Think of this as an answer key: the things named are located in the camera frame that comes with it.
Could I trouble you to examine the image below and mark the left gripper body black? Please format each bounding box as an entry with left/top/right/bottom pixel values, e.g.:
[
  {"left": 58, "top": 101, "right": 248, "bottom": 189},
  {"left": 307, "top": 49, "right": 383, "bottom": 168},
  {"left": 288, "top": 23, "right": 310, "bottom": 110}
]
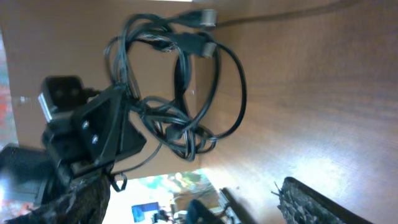
[{"left": 42, "top": 86, "right": 127, "bottom": 187}]

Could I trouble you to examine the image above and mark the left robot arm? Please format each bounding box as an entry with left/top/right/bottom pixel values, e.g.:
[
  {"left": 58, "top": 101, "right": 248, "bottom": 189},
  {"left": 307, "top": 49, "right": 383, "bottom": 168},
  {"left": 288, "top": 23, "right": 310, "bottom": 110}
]
[{"left": 1, "top": 87, "right": 146, "bottom": 206}]

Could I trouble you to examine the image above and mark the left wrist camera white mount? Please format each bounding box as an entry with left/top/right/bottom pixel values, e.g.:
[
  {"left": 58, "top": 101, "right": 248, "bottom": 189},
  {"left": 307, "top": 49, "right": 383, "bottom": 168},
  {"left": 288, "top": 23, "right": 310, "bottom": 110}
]
[{"left": 38, "top": 75, "right": 101, "bottom": 123}]

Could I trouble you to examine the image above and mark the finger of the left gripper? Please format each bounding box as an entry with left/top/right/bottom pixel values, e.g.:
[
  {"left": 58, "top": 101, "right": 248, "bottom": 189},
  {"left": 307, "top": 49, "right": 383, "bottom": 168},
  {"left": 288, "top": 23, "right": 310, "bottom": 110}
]
[{"left": 116, "top": 105, "right": 147, "bottom": 161}]

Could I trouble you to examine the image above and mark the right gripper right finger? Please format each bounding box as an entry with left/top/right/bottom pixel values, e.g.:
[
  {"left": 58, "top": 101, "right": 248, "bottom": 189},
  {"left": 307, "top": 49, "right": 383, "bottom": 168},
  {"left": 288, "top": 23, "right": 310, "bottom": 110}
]
[{"left": 276, "top": 177, "right": 371, "bottom": 224}]

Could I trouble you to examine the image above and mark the black cable bundle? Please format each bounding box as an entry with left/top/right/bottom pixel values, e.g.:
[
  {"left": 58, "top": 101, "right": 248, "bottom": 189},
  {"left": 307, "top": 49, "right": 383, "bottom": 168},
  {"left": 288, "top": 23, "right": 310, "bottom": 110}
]
[{"left": 104, "top": 12, "right": 218, "bottom": 162}]

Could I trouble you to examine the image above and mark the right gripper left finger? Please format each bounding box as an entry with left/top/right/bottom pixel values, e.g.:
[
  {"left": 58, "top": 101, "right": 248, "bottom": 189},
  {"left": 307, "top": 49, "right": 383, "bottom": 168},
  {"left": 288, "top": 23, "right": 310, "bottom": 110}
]
[{"left": 6, "top": 175, "right": 110, "bottom": 224}]

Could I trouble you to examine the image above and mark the long black USB cable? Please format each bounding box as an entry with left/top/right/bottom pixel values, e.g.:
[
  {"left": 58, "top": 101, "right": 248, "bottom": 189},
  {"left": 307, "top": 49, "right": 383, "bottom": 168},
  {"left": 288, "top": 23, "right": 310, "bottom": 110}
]
[{"left": 167, "top": 8, "right": 248, "bottom": 141}]

